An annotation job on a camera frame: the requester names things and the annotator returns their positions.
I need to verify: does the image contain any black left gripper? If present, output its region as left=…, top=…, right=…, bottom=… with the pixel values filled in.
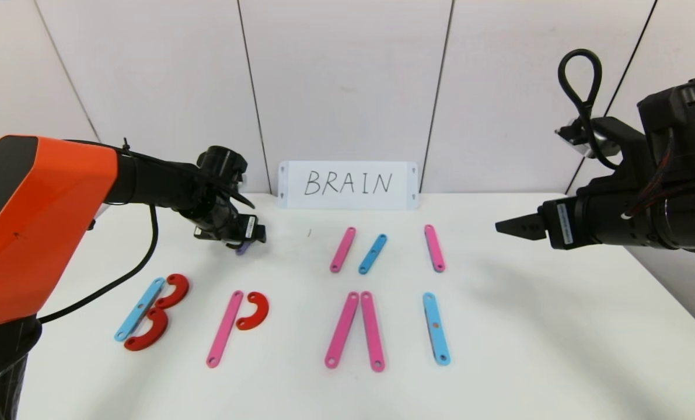
left=215, top=197, right=267, bottom=249

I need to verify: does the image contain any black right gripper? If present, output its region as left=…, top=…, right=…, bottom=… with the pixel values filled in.
left=495, top=190, right=651, bottom=250

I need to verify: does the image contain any small red curved piece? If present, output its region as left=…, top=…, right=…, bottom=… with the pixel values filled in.
left=236, top=292, right=270, bottom=331

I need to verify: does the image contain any pink plastic bar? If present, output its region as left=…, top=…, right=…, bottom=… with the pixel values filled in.
left=330, top=227, right=357, bottom=274
left=360, top=291, right=385, bottom=372
left=206, top=290, right=245, bottom=368
left=324, top=292, right=360, bottom=369
left=424, top=225, right=445, bottom=273

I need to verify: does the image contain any white sign reading BRAIN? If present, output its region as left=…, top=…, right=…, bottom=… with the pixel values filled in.
left=278, top=161, right=419, bottom=210

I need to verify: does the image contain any red curved plastic piece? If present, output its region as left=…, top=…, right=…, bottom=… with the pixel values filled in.
left=124, top=307, right=169, bottom=352
left=155, top=274, right=190, bottom=310

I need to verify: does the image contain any blue plastic bar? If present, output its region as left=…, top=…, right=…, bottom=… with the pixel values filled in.
left=358, top=234, right=387, bottom=275
left=114, top=277, right=166, bottom=342

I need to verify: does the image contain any blue bar with orange dot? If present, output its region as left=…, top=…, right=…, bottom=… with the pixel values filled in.
left=422, top=292, right=451, bottom=366

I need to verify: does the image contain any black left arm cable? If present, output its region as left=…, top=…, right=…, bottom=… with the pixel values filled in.
left=38, top=204, right=160, bottom=325

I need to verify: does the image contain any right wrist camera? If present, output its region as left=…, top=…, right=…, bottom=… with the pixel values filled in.
left=555, top=116, right=641, bottom=159

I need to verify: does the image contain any black right arm cable loop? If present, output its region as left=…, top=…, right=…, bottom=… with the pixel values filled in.
left=558, top=49, right=623, bottom=171

